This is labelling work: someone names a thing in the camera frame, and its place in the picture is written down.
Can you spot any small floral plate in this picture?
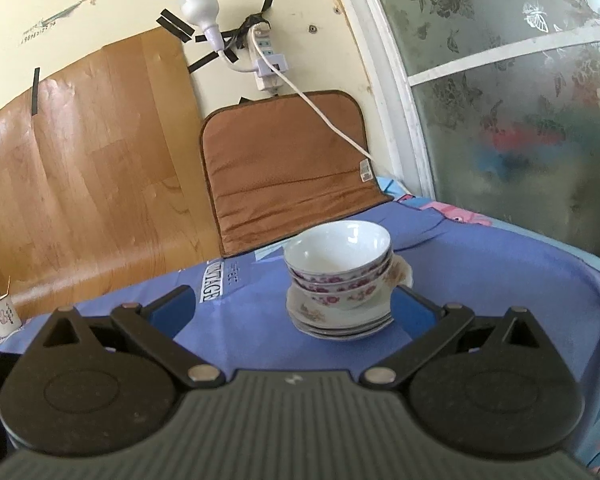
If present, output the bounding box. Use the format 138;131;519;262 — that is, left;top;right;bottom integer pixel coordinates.
297;321;393;341

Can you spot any floral bowl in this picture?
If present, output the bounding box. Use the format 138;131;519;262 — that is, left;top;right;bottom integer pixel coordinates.
284;220;391;276
290;252;393;294
292;262;398;310

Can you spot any large floral plate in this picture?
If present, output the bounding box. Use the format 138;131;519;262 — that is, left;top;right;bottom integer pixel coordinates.
286;256;413;328

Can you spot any blue patterned tablecloth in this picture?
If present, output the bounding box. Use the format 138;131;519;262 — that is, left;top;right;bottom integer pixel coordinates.
0;198;600;479

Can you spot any white enamel mug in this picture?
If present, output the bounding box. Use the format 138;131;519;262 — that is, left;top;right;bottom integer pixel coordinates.
0;294;22;338

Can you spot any wood pattern vinyl sheet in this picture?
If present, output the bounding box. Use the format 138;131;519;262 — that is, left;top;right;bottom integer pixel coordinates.
0;29;220;318

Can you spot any brown seat cushion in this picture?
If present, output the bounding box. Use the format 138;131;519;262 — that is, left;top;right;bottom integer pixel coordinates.
200;90;388;257

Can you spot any frosted floral glass door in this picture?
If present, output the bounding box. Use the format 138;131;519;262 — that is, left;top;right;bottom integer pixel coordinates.
341;0;600;256

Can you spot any white power strip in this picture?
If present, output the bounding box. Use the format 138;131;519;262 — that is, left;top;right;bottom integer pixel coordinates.
247;22;288;96

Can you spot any white light bulb lamp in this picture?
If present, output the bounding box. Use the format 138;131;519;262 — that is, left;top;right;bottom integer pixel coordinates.
181;0;228;62

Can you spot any white power cord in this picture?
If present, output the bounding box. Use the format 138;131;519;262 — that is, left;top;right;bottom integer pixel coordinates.
266;62;382;168

